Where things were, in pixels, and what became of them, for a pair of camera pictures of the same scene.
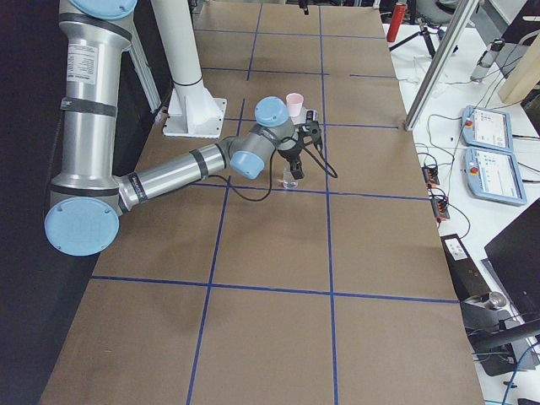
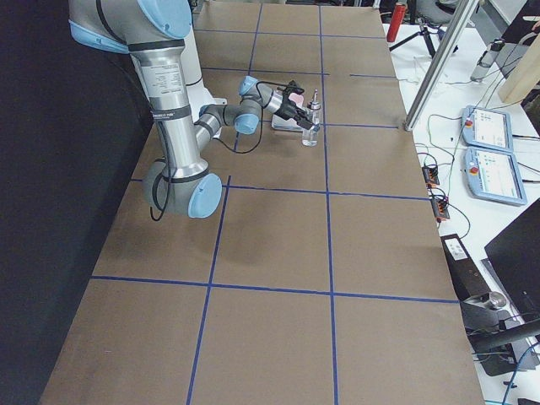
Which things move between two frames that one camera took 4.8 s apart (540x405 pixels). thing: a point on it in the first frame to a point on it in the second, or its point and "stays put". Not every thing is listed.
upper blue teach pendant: x=486 y=128 stays put
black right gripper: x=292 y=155 to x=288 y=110
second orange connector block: x=440 y=208 stays put
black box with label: x=469 y=281 stays put
